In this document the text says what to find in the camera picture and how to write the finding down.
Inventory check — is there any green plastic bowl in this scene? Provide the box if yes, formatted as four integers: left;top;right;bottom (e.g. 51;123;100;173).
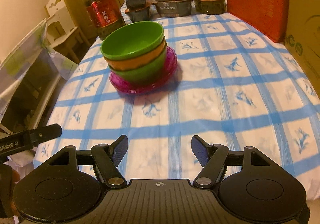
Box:
110;49;168;85
100;21;165;61

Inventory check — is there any red fabric bag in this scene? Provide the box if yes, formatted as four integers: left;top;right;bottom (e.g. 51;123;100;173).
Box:
223;0;291;43

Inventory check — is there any white wooden chair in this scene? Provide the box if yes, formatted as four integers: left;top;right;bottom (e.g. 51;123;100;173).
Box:
44;0;87;65

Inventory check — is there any large printed cardboard box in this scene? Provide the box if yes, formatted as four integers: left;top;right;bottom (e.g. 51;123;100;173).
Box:
284;0;320;105

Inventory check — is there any white plastic bag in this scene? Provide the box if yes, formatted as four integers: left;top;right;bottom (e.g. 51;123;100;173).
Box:
5;147;37;170

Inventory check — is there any orange plastic bowl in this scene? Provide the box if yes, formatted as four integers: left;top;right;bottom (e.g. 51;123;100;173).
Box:
103;39;167;71

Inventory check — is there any person's left hand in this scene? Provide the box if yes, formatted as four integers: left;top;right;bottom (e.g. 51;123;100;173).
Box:
10;171;20;218

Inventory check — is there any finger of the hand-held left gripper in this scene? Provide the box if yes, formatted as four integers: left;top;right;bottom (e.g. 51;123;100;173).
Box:
29;124;63;147

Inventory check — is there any checked cover cloth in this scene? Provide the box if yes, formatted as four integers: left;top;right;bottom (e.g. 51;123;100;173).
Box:
0;19;78;115

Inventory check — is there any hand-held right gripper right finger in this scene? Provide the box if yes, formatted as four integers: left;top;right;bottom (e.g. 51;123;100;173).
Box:
191;135;283;187

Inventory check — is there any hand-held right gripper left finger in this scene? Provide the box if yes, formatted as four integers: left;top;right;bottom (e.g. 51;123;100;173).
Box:
35;135;128;187

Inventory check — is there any blue checked tablecloth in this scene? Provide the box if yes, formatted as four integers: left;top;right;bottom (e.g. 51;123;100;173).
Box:
33;12;320;201

